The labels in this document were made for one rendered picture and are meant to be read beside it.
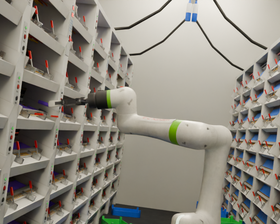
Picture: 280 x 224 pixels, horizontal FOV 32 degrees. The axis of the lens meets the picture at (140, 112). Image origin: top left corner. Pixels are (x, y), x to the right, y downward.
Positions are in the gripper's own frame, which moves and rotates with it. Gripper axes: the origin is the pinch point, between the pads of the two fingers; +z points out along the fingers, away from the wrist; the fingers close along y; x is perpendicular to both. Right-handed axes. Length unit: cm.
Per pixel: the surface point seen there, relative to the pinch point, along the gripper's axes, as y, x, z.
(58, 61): -6.6, -22.0, -1.4
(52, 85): 6.6, -8.3, -0.4
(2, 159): 64, 24, 6
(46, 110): -6.3, 2.4, 6.5
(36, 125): 24.3, 10.8, 3.6
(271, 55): -147, -35, -137
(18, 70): 60, -9, -1
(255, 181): -147, 61, -116
